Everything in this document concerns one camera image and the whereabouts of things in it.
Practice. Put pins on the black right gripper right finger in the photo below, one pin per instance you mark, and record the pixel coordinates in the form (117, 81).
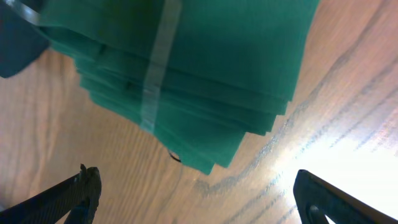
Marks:
(318, 202)

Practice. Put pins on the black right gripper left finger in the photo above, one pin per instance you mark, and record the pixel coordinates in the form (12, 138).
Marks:
(77, 198)

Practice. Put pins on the navy garment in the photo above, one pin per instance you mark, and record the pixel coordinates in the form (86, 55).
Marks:
(21, 43)

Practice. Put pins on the dark green folded garment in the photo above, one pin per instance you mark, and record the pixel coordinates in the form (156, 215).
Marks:
(197, 74)

